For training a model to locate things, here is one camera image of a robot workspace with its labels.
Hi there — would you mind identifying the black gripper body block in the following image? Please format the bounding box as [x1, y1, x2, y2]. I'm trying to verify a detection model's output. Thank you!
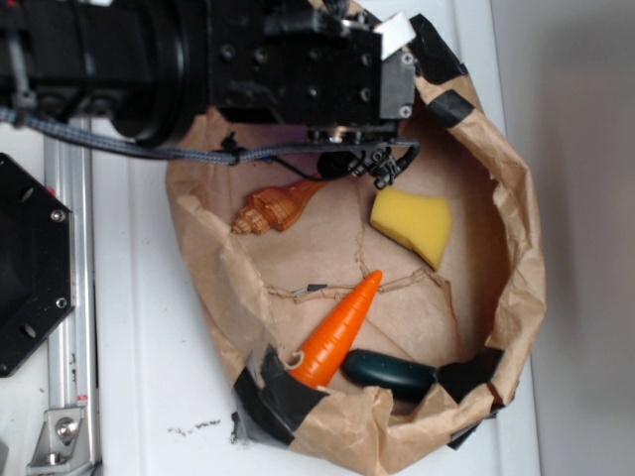
[209, 1, 416, 140]

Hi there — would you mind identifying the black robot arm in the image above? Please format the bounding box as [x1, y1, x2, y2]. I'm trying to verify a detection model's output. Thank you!
[1, 1, 415, 148]

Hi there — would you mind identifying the orange plastic carrot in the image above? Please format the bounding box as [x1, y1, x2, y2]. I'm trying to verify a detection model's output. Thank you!
[290, 270, 383, 389]

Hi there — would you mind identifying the grey metal corner bracket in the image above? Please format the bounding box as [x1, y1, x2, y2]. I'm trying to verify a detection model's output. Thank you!
[26, 407, 98, 475]

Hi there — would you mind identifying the grey braided cable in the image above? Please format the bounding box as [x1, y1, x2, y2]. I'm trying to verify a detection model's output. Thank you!
[0, 106, 422, 168]

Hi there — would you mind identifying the aluminium extrusion rail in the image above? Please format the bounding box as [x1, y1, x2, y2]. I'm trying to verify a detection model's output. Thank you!
[26, 137, 102, 475]

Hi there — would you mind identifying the dark green plastic cucumber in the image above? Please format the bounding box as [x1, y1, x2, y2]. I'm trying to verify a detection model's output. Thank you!
[341, 349, 437, 402]

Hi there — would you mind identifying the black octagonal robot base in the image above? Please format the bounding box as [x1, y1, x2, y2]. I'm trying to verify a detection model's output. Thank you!
[1, 154, 73, 378]

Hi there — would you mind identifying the brown spiral seashell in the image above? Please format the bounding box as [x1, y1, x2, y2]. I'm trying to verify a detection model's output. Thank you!
[231, 179, 328, 235]

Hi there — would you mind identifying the white plastic cooler lid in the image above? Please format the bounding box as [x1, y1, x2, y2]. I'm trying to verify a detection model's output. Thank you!
[0, 0, 545, 476]

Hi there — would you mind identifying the yellow sponge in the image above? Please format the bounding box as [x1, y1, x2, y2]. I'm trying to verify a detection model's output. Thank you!
[370, 188, 452, 271]

